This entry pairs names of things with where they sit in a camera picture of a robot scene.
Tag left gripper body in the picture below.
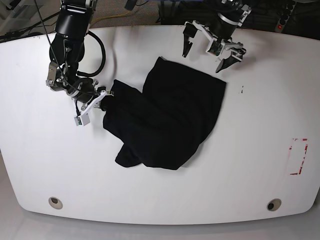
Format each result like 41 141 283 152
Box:
219 39 247 62

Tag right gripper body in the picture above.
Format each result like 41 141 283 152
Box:
66 77 107 110

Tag black T-shirt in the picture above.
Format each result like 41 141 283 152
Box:
102 57 227 170

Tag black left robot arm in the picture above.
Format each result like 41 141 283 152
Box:
182 0 252 73

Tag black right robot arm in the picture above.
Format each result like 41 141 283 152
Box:
46 0 106 108

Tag black rod on floor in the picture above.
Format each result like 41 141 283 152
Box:
0 21 42 42

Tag red tape rectangle marking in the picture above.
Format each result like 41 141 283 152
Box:
286 138 309 176

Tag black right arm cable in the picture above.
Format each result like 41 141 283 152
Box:
77 31 106 78

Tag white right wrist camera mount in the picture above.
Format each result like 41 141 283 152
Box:
74 90 109 126

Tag black power strip red switch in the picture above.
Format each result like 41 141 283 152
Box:
274 0 297 33

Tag yellow cable on floor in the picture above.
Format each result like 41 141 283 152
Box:
89 12 128 28

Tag left table cable grommet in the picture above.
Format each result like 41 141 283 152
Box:
48 197 63 210

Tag table cable grommet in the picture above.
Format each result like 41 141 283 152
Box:
48 197 63 210
266 198 282 212

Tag right table cable grommet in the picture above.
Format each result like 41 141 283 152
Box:
266 198 282 212

